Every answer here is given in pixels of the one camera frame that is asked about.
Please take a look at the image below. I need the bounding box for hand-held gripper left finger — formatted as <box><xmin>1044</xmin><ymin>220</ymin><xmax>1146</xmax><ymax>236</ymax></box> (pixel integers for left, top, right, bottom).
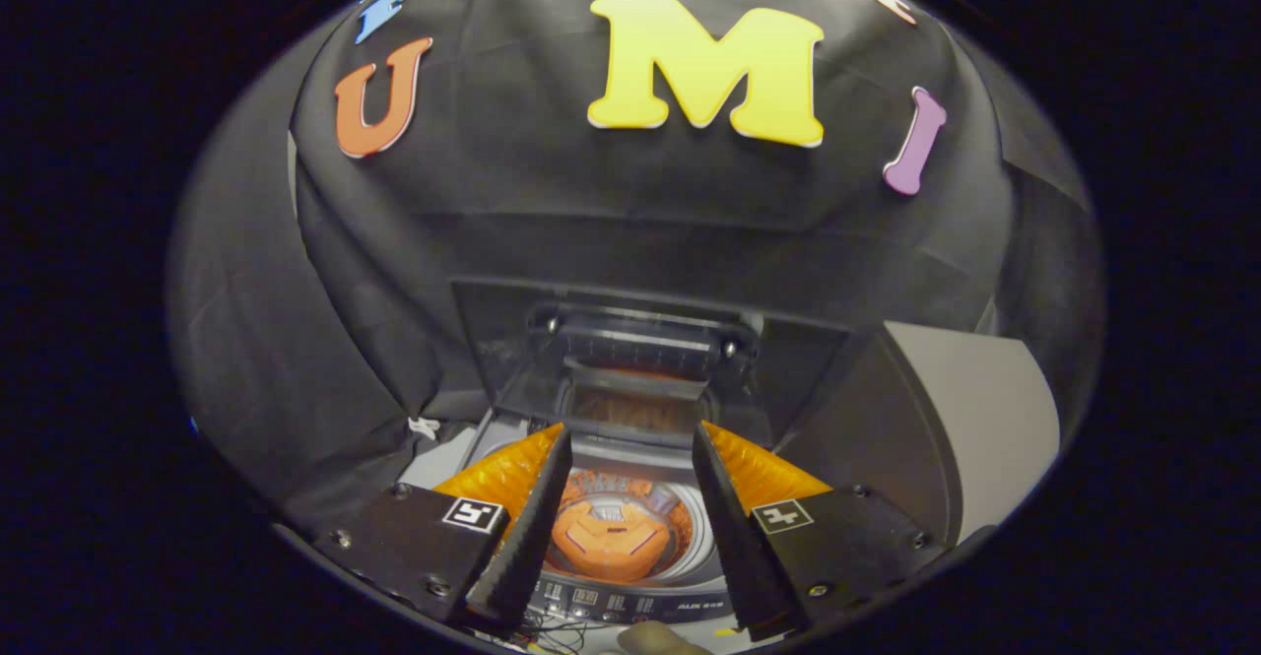
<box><xmin>313</xmin><ymin>423</ymin><xmax>574</xmax><ymax>634</ymax></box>

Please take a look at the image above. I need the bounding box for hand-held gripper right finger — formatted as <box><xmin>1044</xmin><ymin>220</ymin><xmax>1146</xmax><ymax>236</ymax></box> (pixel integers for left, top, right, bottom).
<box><xmin>692</xmin><ymin>421</ymin><xmax>949</xmax><ymax>642</ymax></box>

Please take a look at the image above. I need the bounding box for yellow orange shirt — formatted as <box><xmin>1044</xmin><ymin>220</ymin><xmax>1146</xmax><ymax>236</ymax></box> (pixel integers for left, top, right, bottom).
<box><xmin>549</xmin><ymin>468</ymin><xmax>693</xmax><ymax>583</ymax></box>

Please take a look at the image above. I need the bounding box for grey washing machine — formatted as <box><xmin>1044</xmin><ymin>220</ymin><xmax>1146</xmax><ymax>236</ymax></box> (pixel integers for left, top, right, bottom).
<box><xmin>399</xmin><ymin>409</ymin><xmax>784</xmax><ymax>651</ymax></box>

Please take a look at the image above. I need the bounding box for dark washing machine lid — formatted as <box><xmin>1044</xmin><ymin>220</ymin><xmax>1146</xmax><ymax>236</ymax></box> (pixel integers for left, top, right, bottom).
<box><xmin>451</xmin><ymin>279</ymin><xmax>851</xmax><ymax>449</ymax></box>

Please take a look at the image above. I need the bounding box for beige rounded object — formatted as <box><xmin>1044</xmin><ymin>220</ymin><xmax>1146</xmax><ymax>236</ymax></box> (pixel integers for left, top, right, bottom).
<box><xmin>618</xmin><ymin>621</ymin><xmax>712</xmax><ymax>655</ymax></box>

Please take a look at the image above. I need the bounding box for beige cabinet with dark top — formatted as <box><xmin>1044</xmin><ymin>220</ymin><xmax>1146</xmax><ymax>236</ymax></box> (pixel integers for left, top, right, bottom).
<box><xmin>776</xmin><ymin>320</ymin><xmax>1062</xmax><ymax>550</ymax></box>

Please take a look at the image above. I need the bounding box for black backdrop cloth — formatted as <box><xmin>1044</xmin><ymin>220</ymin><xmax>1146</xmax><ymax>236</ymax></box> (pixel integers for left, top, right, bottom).
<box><xmin>163</xmin><ymin>0</ymin><xmax>1104</xmax><ymax>538</ymax></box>

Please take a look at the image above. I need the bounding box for thin black cable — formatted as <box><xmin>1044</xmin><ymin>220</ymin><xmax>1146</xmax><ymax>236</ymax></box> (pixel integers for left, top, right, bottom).
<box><xmin>512</xmin><ymin>608</ymin><xmax>597</xmax><ymax>654</ymax></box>

